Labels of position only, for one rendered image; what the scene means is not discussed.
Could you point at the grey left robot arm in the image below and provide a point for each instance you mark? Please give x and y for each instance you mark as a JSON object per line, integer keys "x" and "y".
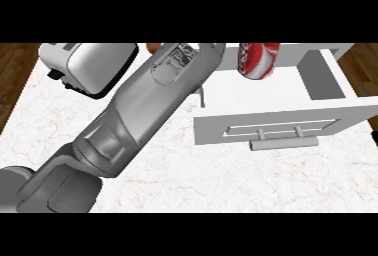
{"x": 148, "y": 100}

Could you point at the red and white can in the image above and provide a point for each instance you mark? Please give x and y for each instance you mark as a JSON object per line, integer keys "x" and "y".
{"x": 258, "y": 60}

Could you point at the silver toaster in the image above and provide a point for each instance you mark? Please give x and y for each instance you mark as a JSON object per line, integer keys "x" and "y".
{"x": 91, "y": 65}

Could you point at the small orange-brown object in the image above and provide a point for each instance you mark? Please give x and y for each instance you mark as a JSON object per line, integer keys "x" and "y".
{"x": 153, "y": 47}

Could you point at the white open drawer box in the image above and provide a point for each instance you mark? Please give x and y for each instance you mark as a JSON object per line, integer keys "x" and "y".
{"x": 266, "y": 90}

